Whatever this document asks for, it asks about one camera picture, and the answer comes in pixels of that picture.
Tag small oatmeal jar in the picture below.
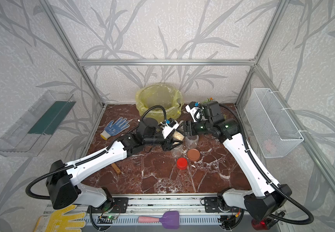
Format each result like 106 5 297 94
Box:
172 130 185 143

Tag brown-lidded oatmeal jar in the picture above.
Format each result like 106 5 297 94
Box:
185 135 199 149

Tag red jar lid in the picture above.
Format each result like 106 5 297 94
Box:
177 158 188 170

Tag brown jar lid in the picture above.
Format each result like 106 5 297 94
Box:
187 148 200 162

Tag red-lidded oatmeal jar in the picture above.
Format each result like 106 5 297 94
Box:
170 145 184 159

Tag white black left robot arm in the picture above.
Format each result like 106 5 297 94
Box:
26 113 185 210

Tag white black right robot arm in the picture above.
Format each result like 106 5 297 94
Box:
183 101 314 230

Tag potted artificial flower plant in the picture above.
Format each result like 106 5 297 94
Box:
202 98 214 104

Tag yellow plastic bin liner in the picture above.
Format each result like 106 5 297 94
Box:
135 83 184 119

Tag blue dotted white work glove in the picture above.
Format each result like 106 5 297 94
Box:
100 117 130 140

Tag pink item in basket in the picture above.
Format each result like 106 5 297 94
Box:
264 139 277 155

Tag red black handheld tool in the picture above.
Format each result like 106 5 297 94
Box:
251 215 280 231

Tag yellow dotted glove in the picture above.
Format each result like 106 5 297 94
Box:
34 205 87 232

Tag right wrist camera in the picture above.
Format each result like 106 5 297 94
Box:
185 101 205 122

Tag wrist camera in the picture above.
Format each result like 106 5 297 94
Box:
185 101 205 122
162 118 179 139

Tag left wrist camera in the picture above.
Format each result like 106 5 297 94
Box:
162 118 179 139

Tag blue wooden-handled garden fork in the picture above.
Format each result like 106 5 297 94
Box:
111 163 122 175

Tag purple pink-handled scoop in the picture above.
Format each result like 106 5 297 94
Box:
138 211 180 230

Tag white wire mesh basket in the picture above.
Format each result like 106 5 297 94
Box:
244 88 304 158

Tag clear plastic wall shelf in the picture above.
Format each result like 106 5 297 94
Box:
0 90 76 157

